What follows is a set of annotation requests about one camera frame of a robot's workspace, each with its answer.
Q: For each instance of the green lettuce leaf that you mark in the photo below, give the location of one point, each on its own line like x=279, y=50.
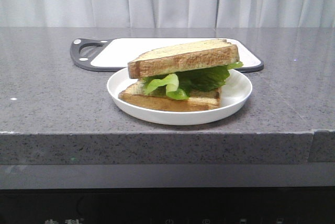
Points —
x=179, y=85

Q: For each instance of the bread slice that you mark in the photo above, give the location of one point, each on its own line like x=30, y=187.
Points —
x=197, y=101
x=183, y=57

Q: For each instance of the white round plate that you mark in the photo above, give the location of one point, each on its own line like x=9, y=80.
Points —
x=234, y=95

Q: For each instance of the white grey-rimmed cutting board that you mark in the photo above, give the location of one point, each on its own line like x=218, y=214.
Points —
x=114, y=54

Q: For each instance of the white curtain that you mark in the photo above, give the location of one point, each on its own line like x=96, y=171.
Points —
x=167, y=13

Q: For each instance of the black appliance panel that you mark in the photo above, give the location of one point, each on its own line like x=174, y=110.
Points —
x=169, y=205

